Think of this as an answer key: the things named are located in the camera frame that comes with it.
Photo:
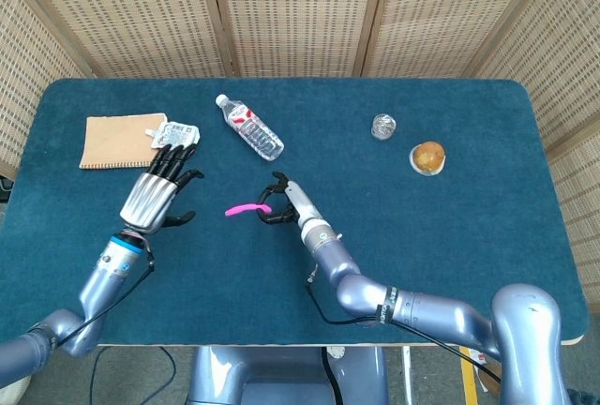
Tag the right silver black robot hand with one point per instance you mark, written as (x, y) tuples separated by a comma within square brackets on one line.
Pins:
[(300, 201)]

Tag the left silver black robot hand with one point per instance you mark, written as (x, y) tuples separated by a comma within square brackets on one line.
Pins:
[(147, 199)]

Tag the pink elongated stick object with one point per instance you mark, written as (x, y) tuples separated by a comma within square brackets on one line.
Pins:
[(241, 209)]

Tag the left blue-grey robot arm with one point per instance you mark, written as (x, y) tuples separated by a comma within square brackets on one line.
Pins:
[(108, 278)]

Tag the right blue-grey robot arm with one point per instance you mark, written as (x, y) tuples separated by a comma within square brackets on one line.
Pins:
[(422, 309)]

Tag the brown spiral notebook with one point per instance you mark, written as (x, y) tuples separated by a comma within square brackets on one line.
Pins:
[(117, 142)]

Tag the crumpled silver pink pouch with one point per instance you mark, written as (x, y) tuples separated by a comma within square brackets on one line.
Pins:
[(180, 133)]

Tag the clear plastic water bottle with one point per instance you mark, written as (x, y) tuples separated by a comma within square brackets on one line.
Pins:
[(250, 130)]

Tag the blue carpet table cover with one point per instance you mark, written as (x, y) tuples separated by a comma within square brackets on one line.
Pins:
[(234, 259)]

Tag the muffin in paper cup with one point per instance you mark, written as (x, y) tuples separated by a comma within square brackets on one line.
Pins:
[(427, 157)]

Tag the woven folding screen panel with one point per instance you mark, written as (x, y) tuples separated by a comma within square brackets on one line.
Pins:
[(28, 72), (572, 95), (131, 11), (300, 11), (450, 16)]

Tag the blue-grey robot torso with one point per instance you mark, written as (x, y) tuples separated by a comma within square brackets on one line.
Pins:
[(281, 377)]

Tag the white table leg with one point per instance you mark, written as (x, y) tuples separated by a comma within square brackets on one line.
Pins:
[(407, 377)]

